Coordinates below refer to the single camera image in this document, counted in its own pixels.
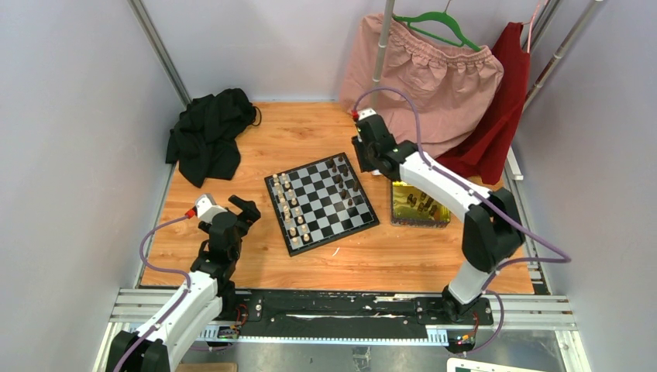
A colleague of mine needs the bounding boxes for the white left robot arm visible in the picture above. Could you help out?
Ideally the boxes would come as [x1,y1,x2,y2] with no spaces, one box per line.
[105,194,261,371]

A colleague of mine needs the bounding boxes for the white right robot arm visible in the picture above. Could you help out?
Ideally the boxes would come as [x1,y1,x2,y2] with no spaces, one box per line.
[352,109,525,324]

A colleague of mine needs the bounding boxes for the gold metal tin tray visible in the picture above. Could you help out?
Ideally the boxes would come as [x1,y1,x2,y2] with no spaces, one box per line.
[390,181,451,229]

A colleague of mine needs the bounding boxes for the black white chessboard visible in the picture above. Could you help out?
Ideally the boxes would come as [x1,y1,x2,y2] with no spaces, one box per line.
[264,153,380,257]

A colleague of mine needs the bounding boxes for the pink cloth garment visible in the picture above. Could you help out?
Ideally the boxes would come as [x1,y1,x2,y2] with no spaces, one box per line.
[339,12,505,159]

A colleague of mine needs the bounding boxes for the black cloth garment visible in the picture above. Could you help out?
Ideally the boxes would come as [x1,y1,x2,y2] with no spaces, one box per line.
[165,88,261,188]

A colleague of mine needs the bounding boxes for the red cloth garment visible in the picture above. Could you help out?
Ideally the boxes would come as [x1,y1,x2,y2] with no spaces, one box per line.
[437,22,531,184]

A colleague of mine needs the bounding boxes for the silver rack pole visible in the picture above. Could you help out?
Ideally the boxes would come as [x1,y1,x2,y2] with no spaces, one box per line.
[372,0,395,88]

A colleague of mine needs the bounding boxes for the green clothes hanger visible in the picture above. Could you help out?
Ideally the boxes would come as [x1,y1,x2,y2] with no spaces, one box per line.
[392,1,481,52]

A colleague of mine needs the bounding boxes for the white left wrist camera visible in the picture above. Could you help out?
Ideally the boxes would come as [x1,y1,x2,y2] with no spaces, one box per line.
[184,194,227,225]

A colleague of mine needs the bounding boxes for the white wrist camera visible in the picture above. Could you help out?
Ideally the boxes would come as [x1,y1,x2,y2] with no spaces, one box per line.
[351,108,377,122]
[184,194,227,225]

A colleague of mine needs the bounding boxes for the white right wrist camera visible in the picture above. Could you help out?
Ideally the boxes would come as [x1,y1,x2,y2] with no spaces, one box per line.
[351,108,377,122]

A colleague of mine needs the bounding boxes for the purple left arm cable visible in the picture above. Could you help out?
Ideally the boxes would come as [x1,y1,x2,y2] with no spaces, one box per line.
[112,215,196,372]

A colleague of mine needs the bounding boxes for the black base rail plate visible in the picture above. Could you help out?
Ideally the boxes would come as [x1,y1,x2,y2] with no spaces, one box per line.
[236,289,494,339]

